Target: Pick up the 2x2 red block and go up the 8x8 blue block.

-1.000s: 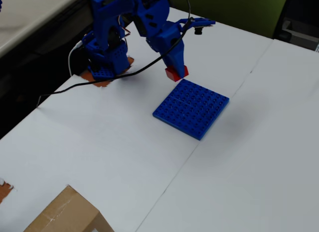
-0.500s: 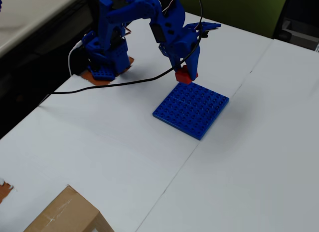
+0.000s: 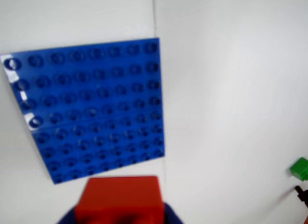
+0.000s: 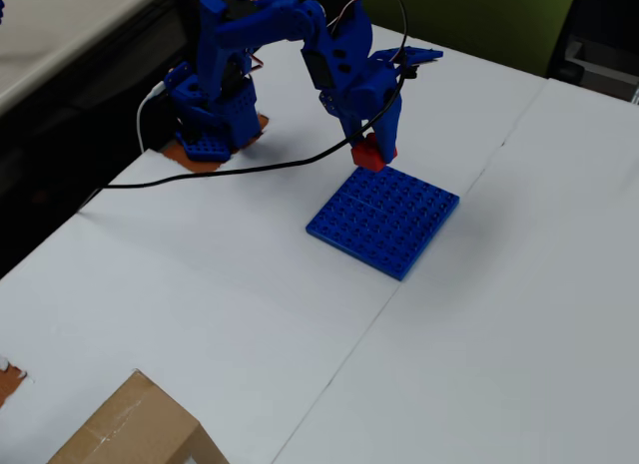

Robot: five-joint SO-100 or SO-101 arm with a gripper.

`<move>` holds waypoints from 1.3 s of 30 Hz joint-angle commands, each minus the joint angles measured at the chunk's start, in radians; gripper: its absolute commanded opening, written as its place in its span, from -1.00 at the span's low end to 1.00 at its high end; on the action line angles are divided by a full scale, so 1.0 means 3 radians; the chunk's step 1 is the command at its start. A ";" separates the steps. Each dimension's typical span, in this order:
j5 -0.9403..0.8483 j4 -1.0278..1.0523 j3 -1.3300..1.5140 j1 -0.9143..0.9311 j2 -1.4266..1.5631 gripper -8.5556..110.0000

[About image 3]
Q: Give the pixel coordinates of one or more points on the red 2x2 toy block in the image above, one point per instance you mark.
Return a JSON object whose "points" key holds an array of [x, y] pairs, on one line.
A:
{"points": [[120, 202]]}

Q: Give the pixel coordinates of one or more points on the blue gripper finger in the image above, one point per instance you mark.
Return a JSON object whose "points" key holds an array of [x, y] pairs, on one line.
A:
{"points": [[68, 218], [172, 215]]}

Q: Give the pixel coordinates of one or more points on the green toy block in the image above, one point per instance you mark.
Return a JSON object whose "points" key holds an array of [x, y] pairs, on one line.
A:
{"points": [[299, 169]]}

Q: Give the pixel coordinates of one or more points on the small black object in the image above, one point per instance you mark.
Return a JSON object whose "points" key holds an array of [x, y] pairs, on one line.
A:
{"points": [[302, 193]]}

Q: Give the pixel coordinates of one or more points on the blue 8x8 studded baseplate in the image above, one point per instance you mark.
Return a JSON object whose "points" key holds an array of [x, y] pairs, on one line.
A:
{"points": [[91, 108]]}

